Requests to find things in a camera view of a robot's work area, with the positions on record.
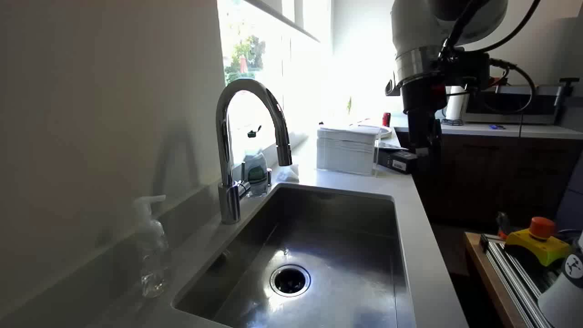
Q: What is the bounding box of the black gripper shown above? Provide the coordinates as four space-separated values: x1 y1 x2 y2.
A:
398 76 444 177

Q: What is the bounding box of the clear soap pump bottle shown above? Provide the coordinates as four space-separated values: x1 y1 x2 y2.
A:
129 193 172 301

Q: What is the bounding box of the black box with white label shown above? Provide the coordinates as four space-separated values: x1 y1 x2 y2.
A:
373 146 422 177

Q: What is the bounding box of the white cylindrical cup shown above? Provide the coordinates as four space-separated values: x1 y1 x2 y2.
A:
444 84 469 124

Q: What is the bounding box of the brown wooden cabinet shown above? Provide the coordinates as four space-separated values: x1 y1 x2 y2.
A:
393 124 583 230

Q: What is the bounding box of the white folded towel stack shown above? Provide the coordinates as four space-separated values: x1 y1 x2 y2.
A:
315 122 382 179

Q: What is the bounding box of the yellow emergency stop button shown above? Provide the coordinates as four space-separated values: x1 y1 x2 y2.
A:
502 215 573 268

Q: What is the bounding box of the wooden robot cart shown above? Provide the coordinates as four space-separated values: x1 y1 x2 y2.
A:
462 230 530 328

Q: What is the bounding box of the stainless steel sink basin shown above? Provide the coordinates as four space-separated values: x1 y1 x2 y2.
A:
172 182 417 328

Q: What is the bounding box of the round sink drain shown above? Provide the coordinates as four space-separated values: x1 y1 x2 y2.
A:
267 262 313 299

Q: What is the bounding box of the chrome arched kitchen faucet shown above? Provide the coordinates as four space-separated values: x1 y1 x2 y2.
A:
214 76 295 226

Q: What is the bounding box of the aluminium mount rail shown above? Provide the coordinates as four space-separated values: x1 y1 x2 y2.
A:
480 233 551 328

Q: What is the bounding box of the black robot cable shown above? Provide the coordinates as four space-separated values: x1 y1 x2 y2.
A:
435 0 542 117

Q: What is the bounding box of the white window frame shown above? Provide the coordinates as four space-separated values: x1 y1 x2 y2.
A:
214 0 335 160

